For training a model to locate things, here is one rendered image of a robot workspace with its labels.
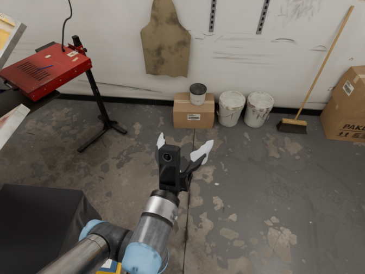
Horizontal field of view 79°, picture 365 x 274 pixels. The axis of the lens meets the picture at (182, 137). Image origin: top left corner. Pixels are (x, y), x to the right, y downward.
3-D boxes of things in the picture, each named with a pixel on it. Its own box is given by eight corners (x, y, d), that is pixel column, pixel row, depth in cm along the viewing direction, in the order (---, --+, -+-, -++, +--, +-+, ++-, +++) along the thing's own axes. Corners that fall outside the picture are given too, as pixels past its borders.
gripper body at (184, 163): (169, 168, 65) (153, 207, 57) (163, 150, 58) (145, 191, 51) (194, 173, 63) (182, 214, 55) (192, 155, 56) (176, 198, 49)
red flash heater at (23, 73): (65, 51, 219) (60, 39, 209) (97, 67, 202) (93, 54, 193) (4, 82, 187) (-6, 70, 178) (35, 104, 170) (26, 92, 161)
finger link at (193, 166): (198, 150, 60) (172, 168, 58) (197, 145, 59) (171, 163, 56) (210, 160, 58) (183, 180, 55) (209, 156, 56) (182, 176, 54)
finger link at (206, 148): (212, 150, 65) (188, 168, 62) (212, 136, 61) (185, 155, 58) (220, 156, 63) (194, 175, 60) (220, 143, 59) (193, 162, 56)
